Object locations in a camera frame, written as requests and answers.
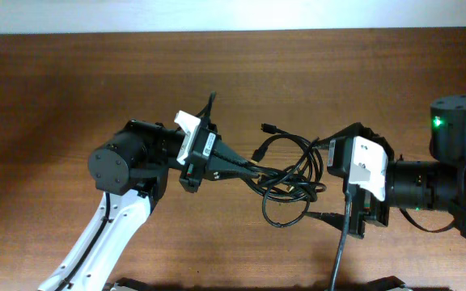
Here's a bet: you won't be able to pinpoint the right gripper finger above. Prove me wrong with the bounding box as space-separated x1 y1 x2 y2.
313 136 337 148
305 212 345 231

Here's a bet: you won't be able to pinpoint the black usb cables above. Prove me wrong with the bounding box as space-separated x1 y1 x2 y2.
240 123 328 229

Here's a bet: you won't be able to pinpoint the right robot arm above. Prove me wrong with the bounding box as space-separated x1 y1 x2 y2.
307 95 466 239

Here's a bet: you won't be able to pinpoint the left camera black cable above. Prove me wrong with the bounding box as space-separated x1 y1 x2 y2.
53 91 218 291

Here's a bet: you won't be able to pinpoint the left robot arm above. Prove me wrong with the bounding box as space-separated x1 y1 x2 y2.
39 111 258 290

